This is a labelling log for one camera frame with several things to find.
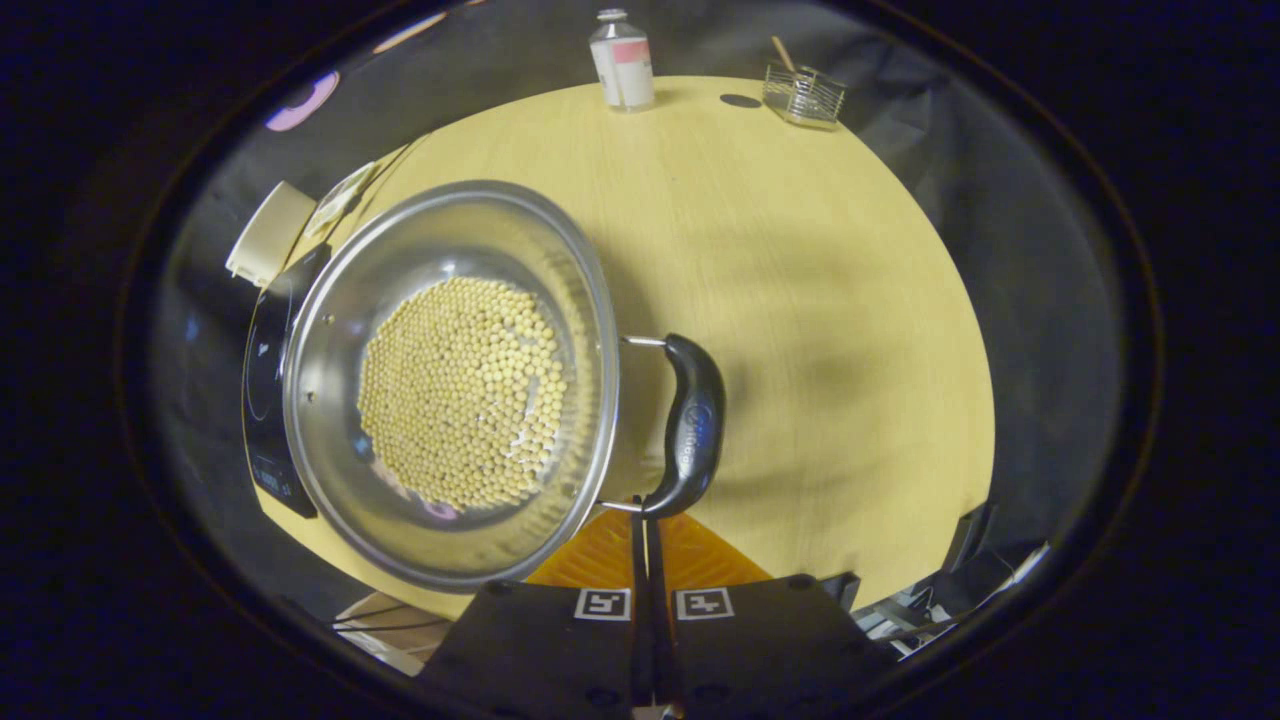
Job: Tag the wooden stick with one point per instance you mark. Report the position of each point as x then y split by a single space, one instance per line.
782 52

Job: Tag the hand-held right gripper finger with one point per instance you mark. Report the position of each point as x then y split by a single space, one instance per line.
640 570
661 600

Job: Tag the dark round table grommet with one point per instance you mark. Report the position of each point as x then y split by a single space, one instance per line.
741 100

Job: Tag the white toaster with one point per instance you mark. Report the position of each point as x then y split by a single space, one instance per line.
268 235

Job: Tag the pile of yellow soybeans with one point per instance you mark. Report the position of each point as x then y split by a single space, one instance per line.
460 390

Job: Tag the clear bottle with pink label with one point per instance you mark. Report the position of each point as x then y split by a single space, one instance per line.
622 70

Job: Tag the black induction cooktop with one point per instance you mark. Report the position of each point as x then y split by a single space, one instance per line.
265 400

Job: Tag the white divided dish of beans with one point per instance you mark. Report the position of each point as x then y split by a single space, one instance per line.
338 200

